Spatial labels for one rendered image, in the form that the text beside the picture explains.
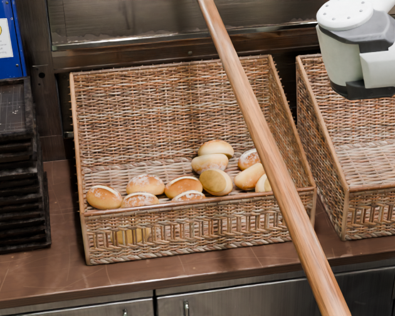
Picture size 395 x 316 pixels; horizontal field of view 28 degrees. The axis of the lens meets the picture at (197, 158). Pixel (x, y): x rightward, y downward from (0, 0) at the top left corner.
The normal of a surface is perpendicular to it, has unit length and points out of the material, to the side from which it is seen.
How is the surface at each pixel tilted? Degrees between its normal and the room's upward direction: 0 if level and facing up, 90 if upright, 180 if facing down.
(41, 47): 90
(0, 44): 90
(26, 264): 0
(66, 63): 90
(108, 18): 70
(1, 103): 0
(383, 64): 79
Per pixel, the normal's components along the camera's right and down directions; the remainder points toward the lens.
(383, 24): -0.27, -0.73
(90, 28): 0.15, 0.22
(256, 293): 0.16, 0.55
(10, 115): -0.02, -0.83
